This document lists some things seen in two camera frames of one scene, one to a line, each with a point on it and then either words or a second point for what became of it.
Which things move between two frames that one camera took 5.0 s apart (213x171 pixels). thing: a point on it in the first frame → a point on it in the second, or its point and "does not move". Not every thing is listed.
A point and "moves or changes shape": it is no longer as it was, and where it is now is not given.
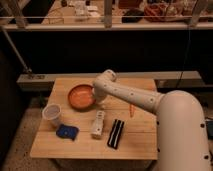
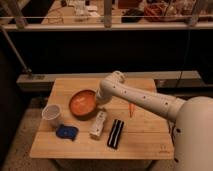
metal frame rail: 201,26 does not move
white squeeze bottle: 98,125 does not move
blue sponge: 67,131 does not move
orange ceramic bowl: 81,97 moves or changes shape
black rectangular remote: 115,134 does not move
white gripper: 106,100 → 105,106
